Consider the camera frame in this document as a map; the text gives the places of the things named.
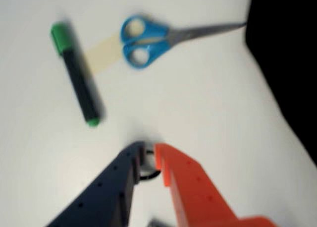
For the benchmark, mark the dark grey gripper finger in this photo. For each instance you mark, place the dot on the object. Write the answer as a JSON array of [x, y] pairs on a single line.
[[104, 194]]

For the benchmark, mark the wide beige masking tape strip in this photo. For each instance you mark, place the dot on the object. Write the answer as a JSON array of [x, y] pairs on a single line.
[[104, 53]]

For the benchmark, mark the green and black marker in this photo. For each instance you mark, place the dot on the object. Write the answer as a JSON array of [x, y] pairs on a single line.
[[79, 80]]

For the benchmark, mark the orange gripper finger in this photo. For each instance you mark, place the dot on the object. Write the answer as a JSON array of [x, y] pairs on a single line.
[[195, 197]]

